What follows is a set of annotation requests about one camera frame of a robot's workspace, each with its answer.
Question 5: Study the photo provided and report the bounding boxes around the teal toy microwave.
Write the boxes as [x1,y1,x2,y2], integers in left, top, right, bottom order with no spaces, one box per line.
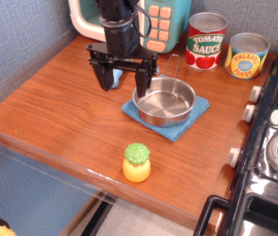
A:
[68,0,191,54]

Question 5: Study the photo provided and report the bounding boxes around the tomato sauce can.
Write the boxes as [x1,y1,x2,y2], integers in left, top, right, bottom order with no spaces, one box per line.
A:
[185,12,227,70]

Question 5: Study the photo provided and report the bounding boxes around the black toy stove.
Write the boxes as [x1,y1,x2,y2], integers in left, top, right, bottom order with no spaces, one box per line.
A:
[194,54,278,236]

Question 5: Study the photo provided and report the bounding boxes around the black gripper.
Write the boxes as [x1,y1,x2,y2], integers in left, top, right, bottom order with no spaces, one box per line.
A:
[87,12,159,98]

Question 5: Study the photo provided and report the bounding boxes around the yellow green toy pineapple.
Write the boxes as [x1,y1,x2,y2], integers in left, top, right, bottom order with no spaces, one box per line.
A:
[123,143,151,183]

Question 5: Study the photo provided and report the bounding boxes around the blue folded cloth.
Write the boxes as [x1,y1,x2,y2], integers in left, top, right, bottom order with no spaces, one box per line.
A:
[122,95,210,142]

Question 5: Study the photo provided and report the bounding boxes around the pineapple slices can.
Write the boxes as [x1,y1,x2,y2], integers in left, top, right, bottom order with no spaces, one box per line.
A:
[224,32,270,79]

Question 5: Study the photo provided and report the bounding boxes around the stainless steel pan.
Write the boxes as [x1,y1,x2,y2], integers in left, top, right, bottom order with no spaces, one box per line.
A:
[132,54,197,128]

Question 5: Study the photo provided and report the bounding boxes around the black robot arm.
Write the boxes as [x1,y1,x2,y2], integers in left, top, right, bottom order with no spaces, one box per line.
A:
[86,0,158,97]

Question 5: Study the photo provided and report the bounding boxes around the blue handled grey spoon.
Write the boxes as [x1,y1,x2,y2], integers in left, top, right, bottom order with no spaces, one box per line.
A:
[111,69,123,89]

